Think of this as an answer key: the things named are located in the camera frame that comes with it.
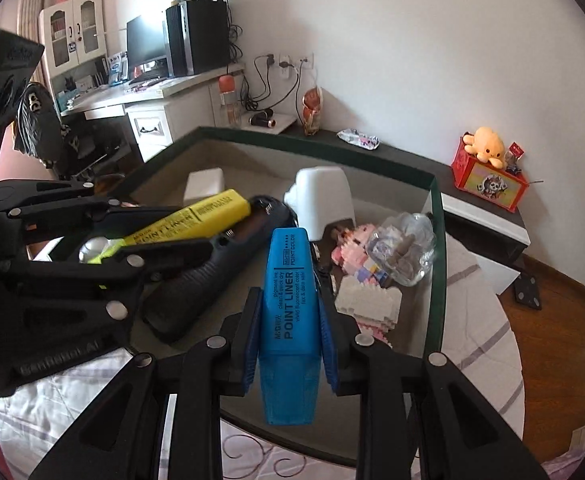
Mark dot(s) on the black remote control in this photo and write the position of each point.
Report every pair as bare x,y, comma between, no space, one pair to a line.
212,270

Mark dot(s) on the black floor scale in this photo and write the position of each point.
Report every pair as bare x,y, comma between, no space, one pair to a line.
528,291

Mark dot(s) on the pink storage box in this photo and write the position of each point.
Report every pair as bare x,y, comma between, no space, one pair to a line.
252,157

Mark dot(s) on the dark printed jacket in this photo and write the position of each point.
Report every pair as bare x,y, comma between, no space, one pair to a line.
37,120

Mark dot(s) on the white nightstand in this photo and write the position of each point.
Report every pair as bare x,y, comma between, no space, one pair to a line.
285,122

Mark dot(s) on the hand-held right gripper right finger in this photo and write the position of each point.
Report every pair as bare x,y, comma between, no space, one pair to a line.
330,345

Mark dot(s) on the clear bottle orange cap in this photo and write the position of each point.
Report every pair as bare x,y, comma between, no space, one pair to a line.
228,100

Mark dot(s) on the blue highlighter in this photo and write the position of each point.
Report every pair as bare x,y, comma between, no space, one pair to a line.
287,310

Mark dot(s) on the orange octopus plush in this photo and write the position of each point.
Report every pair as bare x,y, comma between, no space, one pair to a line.
487,145

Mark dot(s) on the white rabbit block figure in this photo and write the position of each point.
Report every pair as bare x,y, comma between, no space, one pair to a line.
367,305

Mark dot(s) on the white glass-door cabinet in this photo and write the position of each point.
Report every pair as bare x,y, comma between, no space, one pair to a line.
72,30

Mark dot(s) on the white wall outlets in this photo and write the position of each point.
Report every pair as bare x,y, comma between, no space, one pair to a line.
287,62

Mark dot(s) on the striped white quilt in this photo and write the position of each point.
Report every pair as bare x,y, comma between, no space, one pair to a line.
477,350

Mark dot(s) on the red snack bag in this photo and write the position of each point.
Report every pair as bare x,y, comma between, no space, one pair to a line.
312,110

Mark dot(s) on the black office chair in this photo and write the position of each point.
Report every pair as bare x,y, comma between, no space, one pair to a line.
87,150

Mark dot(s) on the printed snack packet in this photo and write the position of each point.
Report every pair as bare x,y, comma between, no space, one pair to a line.
357,139

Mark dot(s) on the red printed box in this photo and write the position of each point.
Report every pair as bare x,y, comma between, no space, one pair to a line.
487,185

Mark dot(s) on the white desk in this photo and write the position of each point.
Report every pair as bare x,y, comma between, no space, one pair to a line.
172,95

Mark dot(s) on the white charger plug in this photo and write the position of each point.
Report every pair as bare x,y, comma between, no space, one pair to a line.
205,182

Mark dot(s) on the black hair dryer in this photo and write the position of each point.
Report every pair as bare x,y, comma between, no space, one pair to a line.
262,121

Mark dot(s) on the white plug-in repellent heater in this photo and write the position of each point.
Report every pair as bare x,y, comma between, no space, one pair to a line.
322,200

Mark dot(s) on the beige curtain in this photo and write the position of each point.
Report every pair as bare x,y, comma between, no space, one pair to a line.
32,15

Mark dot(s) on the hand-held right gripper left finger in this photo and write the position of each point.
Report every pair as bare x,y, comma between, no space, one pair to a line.
250,340

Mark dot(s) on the pink block figure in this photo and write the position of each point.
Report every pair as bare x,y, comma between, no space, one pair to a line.
352,250

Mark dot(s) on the black computer monitor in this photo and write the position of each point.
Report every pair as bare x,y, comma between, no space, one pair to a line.
145,45

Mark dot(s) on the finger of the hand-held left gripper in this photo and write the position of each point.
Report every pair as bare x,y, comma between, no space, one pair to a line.
62,195
172,255

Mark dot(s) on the small red card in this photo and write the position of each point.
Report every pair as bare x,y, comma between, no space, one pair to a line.
515,152

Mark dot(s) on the yellow highlighter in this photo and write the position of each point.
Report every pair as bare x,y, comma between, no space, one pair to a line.
197,215

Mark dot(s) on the blue white box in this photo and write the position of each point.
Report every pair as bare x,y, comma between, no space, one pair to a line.
117,67

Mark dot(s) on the clear glass repellent bottle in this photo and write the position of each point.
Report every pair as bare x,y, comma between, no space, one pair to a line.
402,250

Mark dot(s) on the black computer tower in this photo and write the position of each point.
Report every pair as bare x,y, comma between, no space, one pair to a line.
197,37

